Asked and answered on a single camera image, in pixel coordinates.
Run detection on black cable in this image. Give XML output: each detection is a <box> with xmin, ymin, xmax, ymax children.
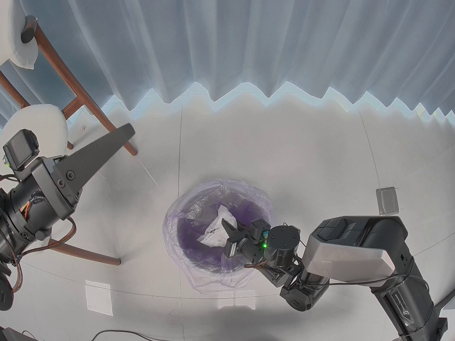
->
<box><xmin>92</xmin><ymin>329</ymin><xmax>168</xmax><ymax>341</ymax></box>

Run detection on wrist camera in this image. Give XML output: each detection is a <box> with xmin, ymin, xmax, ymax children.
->
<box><xmin>2</xmin><ymin>129</ymin><xmax>40</xmax><ymax>180</ymax></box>
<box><xmin>250</xmin><ymin>219</ymin><xmax>270</xmax><ymax>241</ymax></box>

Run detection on pale blue curtain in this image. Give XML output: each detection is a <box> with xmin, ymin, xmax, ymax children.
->
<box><xmin>0</xmin><ymin>0</ymin><xmax>455</xmax><ymax>118</ymax></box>

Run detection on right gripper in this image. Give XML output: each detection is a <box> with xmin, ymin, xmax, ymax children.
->
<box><xmin>221</xmin><ymin>218</ymin><xmax>272</xmax><ymax>264</ymax></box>

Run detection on white plastic wrapper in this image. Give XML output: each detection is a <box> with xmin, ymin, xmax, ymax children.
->
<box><xmin>196</xmin><ymin>205</ymin><xmax>238</xmax><ymax>249</ymax></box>

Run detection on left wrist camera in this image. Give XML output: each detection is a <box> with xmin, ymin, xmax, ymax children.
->
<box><xmin>2</xmin><ymin>129</ymin><xmax>40</xmax><ymax>180</ymax></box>

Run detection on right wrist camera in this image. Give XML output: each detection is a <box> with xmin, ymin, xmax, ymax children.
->
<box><xmin>250</xmin><ymin>219</ymin><xmax>270</xmax><ymax>241</ymax></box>

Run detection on purple plastic bag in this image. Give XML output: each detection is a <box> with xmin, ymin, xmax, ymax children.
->
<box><xmin>163</xmin><ymin>178</ymin><xmax>274</xmax><ymax>294</ymax></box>

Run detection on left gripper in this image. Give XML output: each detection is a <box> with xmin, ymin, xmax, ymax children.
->
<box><xmin>8</xmin><ymin>124</ymin><xmax>136</xmax><ymax>239</ymax></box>

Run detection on wooden chair white cushions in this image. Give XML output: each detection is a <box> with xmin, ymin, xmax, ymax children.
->
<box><xmin>0</xmin><ymin>0</ymin><xmax>138</xmax><ymax>266</ymax></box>

